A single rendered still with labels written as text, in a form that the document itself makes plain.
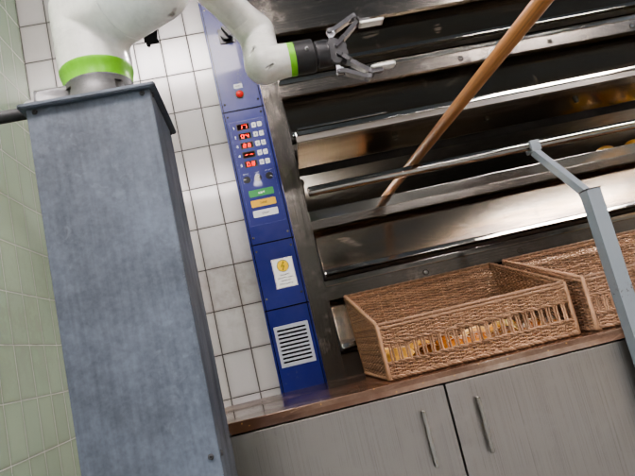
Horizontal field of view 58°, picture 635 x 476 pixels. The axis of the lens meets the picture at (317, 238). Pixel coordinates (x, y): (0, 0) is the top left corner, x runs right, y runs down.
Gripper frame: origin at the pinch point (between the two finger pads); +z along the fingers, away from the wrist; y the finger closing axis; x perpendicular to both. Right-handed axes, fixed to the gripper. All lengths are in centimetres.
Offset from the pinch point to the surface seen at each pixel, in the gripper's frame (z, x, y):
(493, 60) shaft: 6, 45, 31
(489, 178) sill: 43, -55, 33
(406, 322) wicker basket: -12, -5, 77
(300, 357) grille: -41, -52, 81
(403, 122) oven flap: 12.0, -40.4, 9.8
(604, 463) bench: 27, 0, 122
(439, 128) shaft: 5.3, 9.1, 30.9
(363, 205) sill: -6, -55, 33
